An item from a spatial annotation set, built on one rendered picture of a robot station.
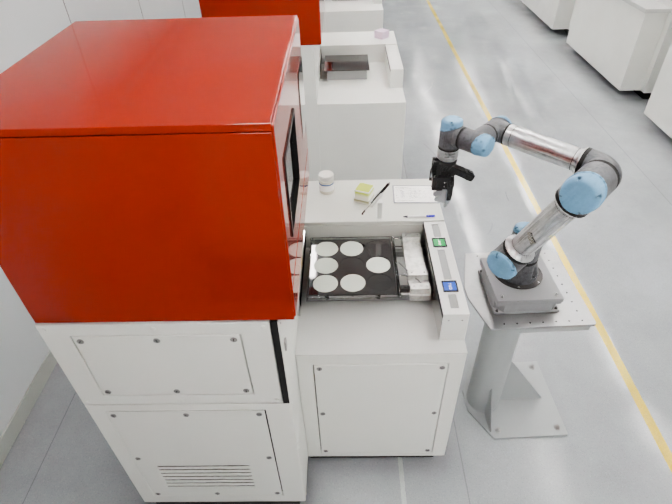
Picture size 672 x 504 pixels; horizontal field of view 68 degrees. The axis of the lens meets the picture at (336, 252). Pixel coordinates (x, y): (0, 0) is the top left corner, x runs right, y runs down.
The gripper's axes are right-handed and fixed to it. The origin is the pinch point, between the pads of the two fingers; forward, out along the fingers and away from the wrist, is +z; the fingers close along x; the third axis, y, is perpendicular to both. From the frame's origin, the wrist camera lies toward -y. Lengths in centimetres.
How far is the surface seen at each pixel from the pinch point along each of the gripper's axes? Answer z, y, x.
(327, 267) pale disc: 26, 47, 7
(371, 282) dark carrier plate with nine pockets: 25.7, 29.5, 16.6
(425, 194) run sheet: 18.8, 2.0, -35.1
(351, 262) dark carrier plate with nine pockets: 25.7, 37.3, 4.3
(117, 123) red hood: -66, 86, 64
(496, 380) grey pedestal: 87, -30, 20
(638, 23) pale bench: 42, -255, -370
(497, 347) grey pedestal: 64, -26, 19
